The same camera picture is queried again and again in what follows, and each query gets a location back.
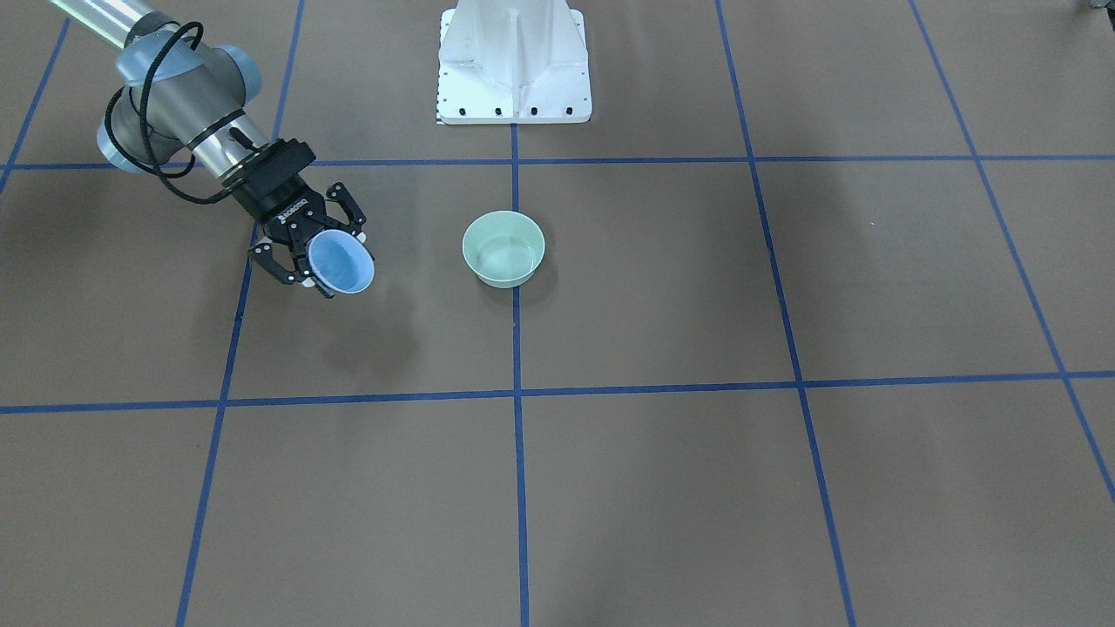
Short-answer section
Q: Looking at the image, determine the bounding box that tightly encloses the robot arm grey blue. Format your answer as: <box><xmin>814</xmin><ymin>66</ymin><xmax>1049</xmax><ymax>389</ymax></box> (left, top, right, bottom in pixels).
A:
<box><xmin>57</xmin><ymin>1</ymin><xmax>375</xmax><ymax>298</ymax></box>

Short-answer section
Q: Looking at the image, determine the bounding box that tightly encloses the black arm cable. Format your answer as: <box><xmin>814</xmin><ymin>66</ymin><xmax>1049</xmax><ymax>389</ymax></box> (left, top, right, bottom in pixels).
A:
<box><xmin>105</xmin><ymin>22</ymin><xmax>236</xmax><ymax>206</ymax></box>

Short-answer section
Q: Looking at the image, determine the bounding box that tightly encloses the light blue plastic cup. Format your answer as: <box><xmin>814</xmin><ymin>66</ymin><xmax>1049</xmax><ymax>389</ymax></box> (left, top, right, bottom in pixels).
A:
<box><xmin>306</xmin><ymin>229</ymin><xmax>375</xmax><ymax>295</ymax></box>

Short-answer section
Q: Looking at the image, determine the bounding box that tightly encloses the light green bowl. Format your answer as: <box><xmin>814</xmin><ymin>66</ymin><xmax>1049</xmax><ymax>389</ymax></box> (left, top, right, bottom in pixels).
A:
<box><xmin>462</xmin><ymin>211</ymin><xmax>547</xmax><ymax>289</ymax></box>

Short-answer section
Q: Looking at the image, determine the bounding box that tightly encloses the white camera pedestal column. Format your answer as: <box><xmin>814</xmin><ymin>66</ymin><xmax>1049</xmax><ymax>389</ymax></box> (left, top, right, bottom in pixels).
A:
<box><xmin>436</xmin><ymin>1</ymin><xmax>593</xmax><ymax>125</ymax></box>

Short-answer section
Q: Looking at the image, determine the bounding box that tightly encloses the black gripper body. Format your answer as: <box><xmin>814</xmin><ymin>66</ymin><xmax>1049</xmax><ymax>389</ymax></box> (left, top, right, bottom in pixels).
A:
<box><xmin>226</xmin><ymin>139</ymin><xmax>324</xmax><ymax>262</ymax></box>

